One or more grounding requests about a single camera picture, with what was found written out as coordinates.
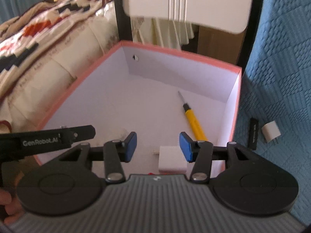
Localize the yellow handle screwdriver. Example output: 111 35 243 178
177 91 208 142

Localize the cream pleated bed skirt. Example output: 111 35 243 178
131 17 195 49

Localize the black flat stick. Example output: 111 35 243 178
249 118 259 150

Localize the pink cardboard box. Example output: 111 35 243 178
34 41 243 173

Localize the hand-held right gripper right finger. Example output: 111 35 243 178
179 131 258 183

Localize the patterned red and cream blanket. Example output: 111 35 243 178
0 0 114 61

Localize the cream quilted bedspread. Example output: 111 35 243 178
0 5 119 127

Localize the white charger plug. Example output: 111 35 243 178
153 146 188 173
261 121 282 143

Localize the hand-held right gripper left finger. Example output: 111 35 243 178
58 131 138 183

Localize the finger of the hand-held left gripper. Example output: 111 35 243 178
61 125 96 148

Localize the blue quilted chair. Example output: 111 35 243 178
234 0 311 224

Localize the person's left hand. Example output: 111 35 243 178
0 189 23 225

